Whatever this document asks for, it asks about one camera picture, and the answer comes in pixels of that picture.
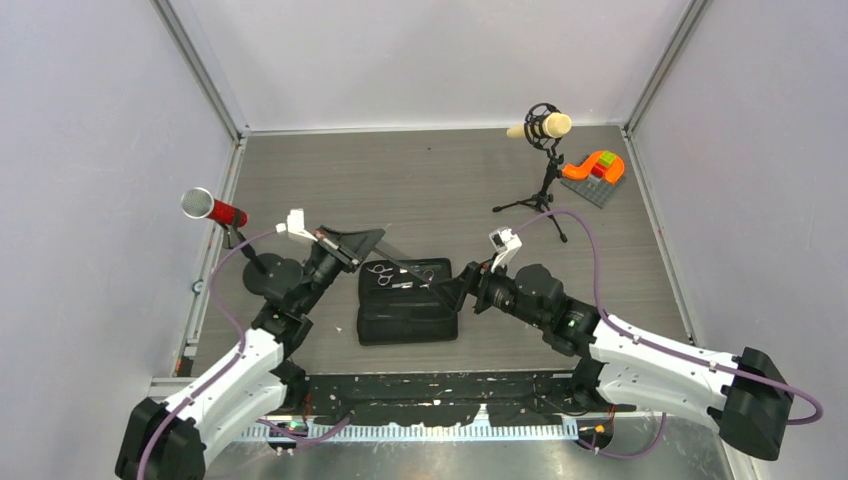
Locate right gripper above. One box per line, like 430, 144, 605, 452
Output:
431, 252, 547, 330

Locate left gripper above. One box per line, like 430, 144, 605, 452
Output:
298, 226, 382, 314

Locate silver scissors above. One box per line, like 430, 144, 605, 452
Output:
366, 263, 414, 289
415, 268, 436, 289

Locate black comb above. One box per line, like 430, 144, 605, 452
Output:
372, 239, 420, 278

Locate black zip tool case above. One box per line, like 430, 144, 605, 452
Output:
356, 257, 459, 346

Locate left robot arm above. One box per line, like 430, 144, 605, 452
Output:
115, 223, 385, 479

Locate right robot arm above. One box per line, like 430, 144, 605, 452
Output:
429, 263, 794, 461

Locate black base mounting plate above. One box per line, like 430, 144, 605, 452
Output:
272, 371, 612, 427

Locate red silver microphone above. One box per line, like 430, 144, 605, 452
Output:
180, 187, 248, 228

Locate grey lego baseplate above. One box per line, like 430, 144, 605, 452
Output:
560, 177, 626, 209

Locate red lego brick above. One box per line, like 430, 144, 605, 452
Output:
590, 163, 607, 178

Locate beige microphone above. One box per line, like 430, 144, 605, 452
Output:
506, 112, 572, 140

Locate orange curved toy piece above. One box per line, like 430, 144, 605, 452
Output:
561, 150, 625, 183

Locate green lego brick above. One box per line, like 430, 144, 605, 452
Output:
598, 151, 618, 169

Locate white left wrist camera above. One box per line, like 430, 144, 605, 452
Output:
275, 208, 318, 245

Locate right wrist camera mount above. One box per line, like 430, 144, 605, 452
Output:
489, 227, 522, 271

